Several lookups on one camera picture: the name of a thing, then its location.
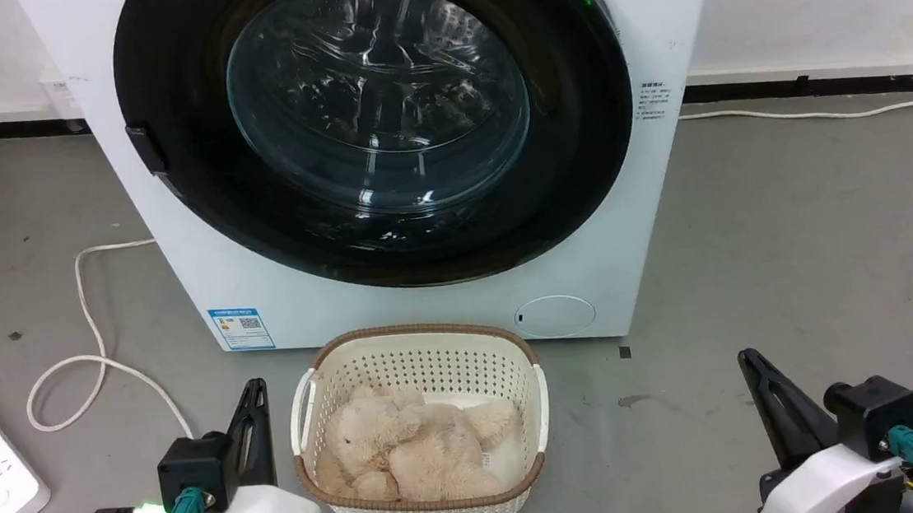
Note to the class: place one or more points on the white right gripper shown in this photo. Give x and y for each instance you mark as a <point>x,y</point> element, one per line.
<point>832,488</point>

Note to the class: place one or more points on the black round glass washer door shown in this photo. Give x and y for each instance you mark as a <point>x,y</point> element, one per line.
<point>379,123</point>

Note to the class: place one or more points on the cream plastic laundry basket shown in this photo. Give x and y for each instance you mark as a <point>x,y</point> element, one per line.
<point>416,359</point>

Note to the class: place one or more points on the beige plush teddy bear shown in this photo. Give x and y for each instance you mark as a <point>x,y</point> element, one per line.
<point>420,450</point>

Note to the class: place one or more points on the round white filter cover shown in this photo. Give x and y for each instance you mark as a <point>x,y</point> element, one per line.
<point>554,316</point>

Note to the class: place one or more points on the small text label sticker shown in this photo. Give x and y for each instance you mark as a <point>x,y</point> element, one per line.
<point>652,100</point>

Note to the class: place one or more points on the blue energy label sticker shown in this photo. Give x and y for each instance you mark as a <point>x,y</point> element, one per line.
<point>241,329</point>

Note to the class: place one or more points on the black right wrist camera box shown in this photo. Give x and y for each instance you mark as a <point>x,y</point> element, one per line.
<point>875,414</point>

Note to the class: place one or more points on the white front-load washing machine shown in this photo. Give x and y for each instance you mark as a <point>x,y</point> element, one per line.
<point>428,308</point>

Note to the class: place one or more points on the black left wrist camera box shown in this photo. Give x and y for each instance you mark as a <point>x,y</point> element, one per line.
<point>194,469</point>

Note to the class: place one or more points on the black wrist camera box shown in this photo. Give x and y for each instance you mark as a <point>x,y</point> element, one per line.
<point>194,469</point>
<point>875,414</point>

